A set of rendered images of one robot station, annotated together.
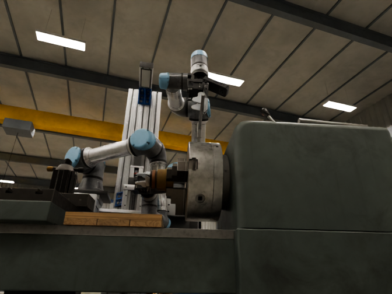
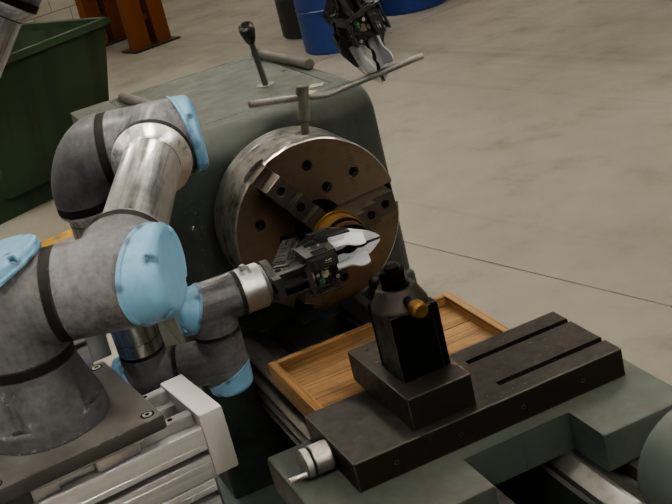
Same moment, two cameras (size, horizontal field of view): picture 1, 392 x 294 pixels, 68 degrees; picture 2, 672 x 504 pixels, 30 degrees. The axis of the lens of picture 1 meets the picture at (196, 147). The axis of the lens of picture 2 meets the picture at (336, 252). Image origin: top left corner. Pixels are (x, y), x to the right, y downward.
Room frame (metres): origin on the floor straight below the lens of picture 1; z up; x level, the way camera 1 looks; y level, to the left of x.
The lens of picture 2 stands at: (1.62, 2.05, 1.82)
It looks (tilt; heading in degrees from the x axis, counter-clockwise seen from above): 21 degrees down; 256
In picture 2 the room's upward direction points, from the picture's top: 14 degrees counter-clockwise
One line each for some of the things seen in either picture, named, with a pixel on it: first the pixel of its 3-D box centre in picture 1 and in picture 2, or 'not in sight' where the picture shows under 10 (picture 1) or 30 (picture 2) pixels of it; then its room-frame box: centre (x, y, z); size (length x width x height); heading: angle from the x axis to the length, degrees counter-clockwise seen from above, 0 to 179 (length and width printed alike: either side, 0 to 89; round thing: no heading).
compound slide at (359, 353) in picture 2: (65, 202); (409, 376); (1.16, 0.52, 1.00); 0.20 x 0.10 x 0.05; 94
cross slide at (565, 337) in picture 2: (49, 210); (464, 395); (1.10, 0.55, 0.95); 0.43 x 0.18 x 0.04; 4
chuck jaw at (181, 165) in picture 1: (181, 171); (369, 207); (1.03, 0.05, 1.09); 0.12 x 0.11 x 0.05; 4
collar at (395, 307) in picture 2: (65, 169); (397, 295); (1.16, 0.55, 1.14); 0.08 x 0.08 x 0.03
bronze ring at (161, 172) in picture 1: (161, 179); (341, 238); (1.11, 0.13, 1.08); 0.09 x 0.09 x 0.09; 4
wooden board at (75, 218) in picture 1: (122, 228); (398, 364); (1.10, 0.27, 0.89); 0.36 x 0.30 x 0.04; 4
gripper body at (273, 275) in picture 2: (144, 186); (300, 271); (1.21, 0.22, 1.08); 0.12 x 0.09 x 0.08; 2
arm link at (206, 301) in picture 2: (150, 196); (208, 305); (1.37, 0.22, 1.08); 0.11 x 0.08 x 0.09; 2
